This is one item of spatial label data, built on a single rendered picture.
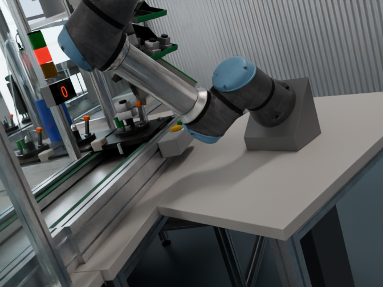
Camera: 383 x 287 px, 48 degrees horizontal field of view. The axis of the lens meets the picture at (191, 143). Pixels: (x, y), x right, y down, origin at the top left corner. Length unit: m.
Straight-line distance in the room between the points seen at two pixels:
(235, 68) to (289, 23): 2.99
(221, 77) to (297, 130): 0.27
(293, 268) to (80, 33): 0.71
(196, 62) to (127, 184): 3.90
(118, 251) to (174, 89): 0.44
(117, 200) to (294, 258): 0.49
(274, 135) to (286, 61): 3.00
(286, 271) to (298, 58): 3.34
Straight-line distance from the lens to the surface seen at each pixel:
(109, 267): 1.00
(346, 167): 1.13
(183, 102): 1.19
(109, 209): 1.16
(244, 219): 0.99
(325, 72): 4.12
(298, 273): 1.02
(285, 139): 1.30
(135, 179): 1.29
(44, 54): 1.54
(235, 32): 4.58
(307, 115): 1.34
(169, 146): 1.44
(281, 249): 0.98
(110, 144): 1.61
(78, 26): 1.08
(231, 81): 1.19
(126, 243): 1.07
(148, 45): 1.86
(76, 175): 1.51
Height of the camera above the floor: 1.31
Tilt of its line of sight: 16 degrees down
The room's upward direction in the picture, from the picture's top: 18 degrees counter-clockwise
